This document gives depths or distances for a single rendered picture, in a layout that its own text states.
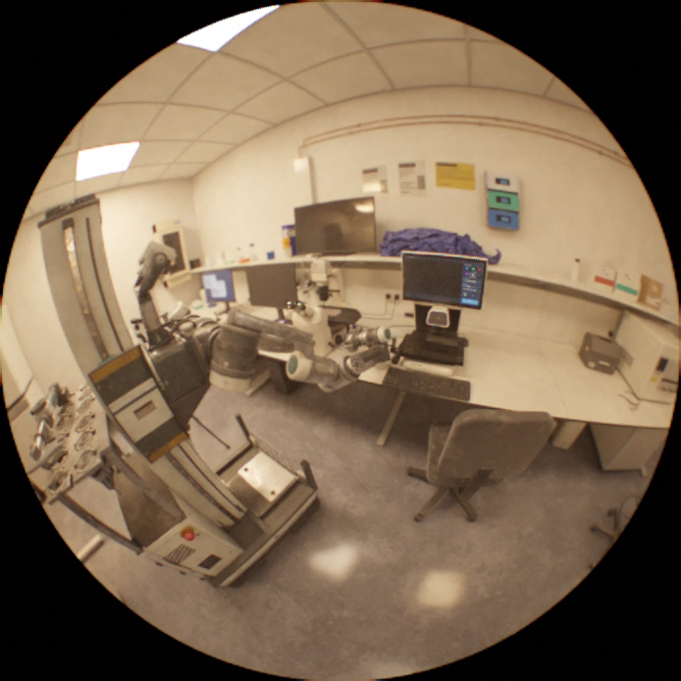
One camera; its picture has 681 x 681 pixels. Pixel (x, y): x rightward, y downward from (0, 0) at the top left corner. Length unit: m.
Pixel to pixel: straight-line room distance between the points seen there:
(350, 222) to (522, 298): 1.38
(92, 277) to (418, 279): 1.32
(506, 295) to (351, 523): 1.83
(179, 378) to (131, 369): 0.16
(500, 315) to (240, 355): 1.70
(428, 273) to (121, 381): 1.31
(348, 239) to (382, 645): 2.54
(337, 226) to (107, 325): 1.58
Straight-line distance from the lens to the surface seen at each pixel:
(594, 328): 2.21
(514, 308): 1.86
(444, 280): 1.23
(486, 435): 0.82
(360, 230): 1.73
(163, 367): 0.73
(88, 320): 0.68
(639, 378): 2.01
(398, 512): 1.57
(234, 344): 0.60
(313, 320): 1.28
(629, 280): 2.11
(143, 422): 0.75
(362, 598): 1.48
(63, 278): 0.71
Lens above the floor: 1.48
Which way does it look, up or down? 28 degrees down
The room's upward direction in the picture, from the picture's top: 5 degrees counter-clockwise
